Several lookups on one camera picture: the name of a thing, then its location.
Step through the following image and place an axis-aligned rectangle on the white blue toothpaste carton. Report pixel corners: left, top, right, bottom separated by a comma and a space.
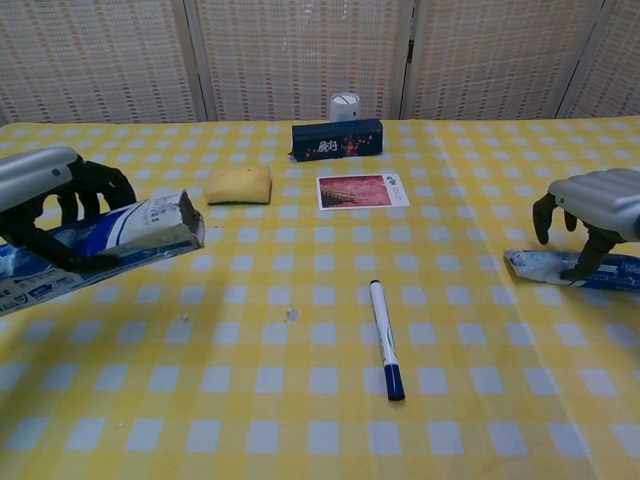
0, 189, 206, 319

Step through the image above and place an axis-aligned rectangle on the yellow white checkered tablecloth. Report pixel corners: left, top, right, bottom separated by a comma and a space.
0, 118, 640, 480

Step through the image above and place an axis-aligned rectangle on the white marker with blue cap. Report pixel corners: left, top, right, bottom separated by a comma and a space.
368, 279, 407, 403

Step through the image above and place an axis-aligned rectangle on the white blue toothpaste tube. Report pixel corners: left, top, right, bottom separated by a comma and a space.
503, 248, 640, 291

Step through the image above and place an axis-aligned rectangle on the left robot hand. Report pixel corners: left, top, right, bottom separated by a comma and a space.
0, 146, 137, 274

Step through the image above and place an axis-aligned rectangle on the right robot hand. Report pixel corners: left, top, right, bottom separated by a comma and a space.
531, 168, 640, 282

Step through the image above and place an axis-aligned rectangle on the woven folding screen panel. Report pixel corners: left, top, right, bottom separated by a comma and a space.
557, 0, 640, 120
183, 0, 417, 123
402, 0, 609, 121
0, 0, 207, 126

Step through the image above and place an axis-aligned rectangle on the small white cylinder cup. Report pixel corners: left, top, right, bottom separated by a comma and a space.
329, 92, 361, 124

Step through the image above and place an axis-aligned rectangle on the yellow sponge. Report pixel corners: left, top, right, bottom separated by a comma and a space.
206, 166, 273, 206

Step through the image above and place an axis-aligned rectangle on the red photo card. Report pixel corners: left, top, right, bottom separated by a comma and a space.
316, 172, 411, 212

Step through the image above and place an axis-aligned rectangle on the dark purple printed box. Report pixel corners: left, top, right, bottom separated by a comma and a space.
290, 118, 385, 164

